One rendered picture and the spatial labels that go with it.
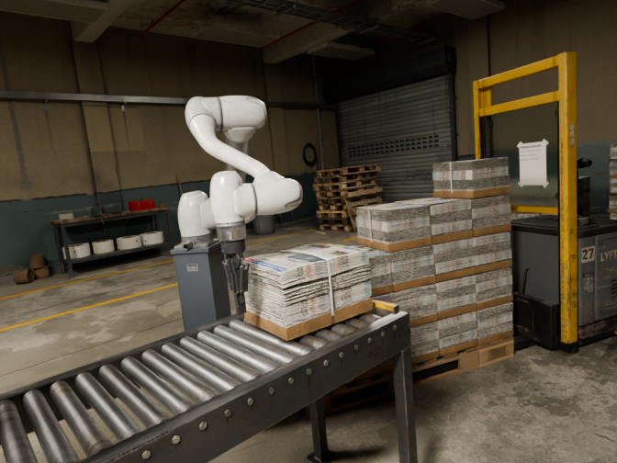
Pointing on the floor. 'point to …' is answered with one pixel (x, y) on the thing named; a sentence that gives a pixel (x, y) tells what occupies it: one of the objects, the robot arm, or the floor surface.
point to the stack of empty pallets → (337, 218)
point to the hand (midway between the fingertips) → (240, 302)
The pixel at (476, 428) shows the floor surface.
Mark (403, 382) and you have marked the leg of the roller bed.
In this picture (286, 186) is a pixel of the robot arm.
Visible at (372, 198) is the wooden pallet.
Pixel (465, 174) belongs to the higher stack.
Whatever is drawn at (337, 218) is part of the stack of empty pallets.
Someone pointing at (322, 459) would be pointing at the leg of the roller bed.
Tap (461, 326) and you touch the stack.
